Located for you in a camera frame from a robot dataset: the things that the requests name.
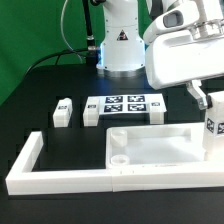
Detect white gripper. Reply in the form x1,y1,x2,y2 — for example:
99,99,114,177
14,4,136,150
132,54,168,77
143,6,224,110

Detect white desk top tray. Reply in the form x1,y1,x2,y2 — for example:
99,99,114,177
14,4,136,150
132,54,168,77
105,123,224,172

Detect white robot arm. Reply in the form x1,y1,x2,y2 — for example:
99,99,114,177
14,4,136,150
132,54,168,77
95,0,224,109

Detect AprilTag marker sheet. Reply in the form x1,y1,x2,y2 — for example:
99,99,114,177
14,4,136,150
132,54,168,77
86,94,166,115

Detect black cables on table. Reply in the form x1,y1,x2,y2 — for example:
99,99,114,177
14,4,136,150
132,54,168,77
25,48,90,75

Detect grey looping cable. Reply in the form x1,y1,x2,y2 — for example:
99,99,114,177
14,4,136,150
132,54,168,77
59,0,84,64

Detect white U-shaped frame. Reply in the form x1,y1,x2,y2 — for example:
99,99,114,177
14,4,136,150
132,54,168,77
6,132,224,195

